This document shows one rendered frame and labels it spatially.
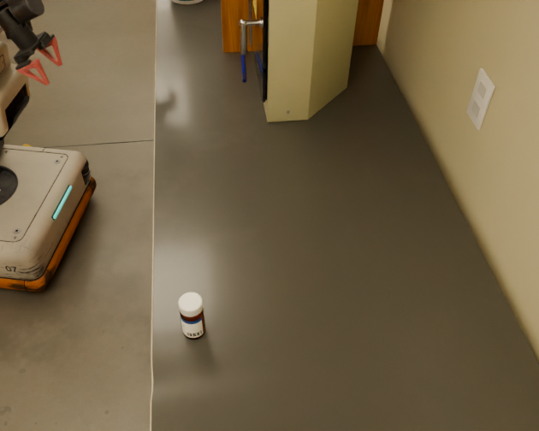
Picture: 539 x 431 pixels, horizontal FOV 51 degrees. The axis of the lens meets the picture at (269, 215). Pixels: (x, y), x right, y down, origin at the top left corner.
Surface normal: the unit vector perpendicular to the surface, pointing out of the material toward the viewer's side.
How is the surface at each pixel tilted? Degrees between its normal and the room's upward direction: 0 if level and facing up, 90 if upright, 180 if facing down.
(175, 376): 0
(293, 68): 90
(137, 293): 0
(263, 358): 0
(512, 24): 90
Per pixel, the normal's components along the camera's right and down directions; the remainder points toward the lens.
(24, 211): 0.02, -0.70
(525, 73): -0.99, 0.08
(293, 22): 0.13, 0.72
